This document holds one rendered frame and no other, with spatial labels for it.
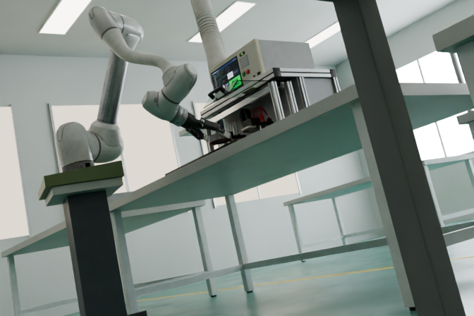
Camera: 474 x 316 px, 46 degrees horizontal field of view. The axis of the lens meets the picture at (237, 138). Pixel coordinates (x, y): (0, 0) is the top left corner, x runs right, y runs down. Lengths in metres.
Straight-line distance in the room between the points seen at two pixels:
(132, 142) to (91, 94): 0.85
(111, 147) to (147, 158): 5.02
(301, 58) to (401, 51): 7.06
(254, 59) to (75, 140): 0.97
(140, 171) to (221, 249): 1.63
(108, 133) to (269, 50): 0.93
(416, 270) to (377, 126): 0.13
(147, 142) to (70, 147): 5.27
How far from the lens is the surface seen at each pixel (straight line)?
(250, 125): 2.80
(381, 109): 0.54
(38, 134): 7.47
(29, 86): 7.66
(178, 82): 2.43
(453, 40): 1.60
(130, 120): 8.00
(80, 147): 2.78
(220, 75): 3.14
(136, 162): 7.85
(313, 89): 2.90
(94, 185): 2.66
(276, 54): 2.97
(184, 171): 2.75
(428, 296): 0.54
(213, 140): 2.63
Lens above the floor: 0.30
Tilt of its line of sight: 11 degrees up
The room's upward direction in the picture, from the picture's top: 13 degrees counter-clockwise
